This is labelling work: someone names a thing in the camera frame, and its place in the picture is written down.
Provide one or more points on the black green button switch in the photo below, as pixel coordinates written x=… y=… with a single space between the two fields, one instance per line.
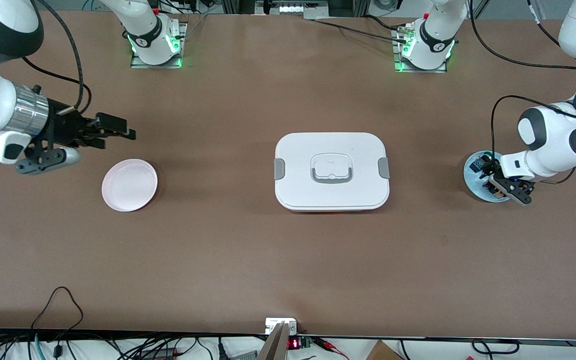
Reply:
x=478 y=165

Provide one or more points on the brown cardboard box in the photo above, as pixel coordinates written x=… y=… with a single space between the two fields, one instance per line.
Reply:
x=383 y=352

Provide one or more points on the white lidded lunch box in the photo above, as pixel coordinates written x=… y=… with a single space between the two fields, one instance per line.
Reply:
x=298 y=190

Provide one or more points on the grey aluminium bar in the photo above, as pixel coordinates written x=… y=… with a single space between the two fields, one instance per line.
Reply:
x=274 y=347

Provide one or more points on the pink round plate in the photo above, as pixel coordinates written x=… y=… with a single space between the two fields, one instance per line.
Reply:
x=129 y=185

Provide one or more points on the light blue round plate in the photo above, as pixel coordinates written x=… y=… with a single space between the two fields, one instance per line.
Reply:
x=473 y=182

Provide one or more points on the small white metal bracket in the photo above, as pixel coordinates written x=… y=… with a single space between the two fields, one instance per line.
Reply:
x=269 y=325

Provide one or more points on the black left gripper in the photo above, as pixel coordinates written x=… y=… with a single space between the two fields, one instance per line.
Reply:
x=486 y=167

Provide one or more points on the black power adapter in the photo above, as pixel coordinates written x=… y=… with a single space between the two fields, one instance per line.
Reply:
x=160 y=354

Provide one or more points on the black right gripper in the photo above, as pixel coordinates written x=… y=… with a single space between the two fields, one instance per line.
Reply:
x=62 y=127

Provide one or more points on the orange black button switch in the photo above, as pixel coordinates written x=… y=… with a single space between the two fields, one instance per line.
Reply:
x=495 y=191

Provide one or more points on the red clip lead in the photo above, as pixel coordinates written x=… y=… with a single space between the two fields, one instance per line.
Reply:
x=329 y=345

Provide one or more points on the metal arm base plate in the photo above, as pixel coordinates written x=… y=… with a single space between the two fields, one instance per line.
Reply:
x=418 y=70
x=138 y=64

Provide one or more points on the red digit display module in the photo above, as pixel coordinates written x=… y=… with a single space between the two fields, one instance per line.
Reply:
x=294 y=344

